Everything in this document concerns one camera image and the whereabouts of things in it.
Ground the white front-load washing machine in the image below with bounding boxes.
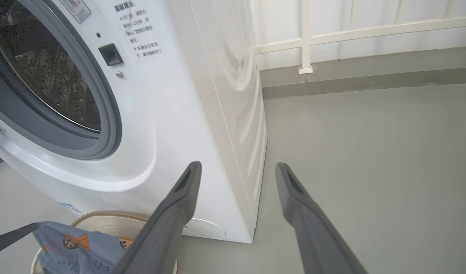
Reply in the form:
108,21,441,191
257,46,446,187
0,0,268,244

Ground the stainless steel perforated drum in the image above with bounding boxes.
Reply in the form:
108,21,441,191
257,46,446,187
0,0,102,133

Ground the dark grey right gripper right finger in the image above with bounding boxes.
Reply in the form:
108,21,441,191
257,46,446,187
275,162,368,274

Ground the grey warning sticker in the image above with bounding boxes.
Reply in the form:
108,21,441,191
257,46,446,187
60,0,92,24

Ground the blue energy label sticker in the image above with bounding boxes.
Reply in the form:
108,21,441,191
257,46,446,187
58,202,83,217

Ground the blue cartoon print garment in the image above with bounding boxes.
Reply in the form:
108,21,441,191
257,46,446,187
32,221,135,274

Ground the grey rubber door gasket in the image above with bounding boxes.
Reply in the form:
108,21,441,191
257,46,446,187
0,0,123,161

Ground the white metal railing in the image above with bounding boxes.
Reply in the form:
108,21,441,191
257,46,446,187
252,0,466,75

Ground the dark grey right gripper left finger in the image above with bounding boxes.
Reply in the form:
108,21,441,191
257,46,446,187
111,161,202,274

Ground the cream perforated laundry basket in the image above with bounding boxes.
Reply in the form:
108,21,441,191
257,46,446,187
30,210,178,274

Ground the round white filter cover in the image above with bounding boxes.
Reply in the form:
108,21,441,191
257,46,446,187
181,218,227,240

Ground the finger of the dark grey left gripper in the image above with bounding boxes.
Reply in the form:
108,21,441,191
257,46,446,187
0,223,40,258

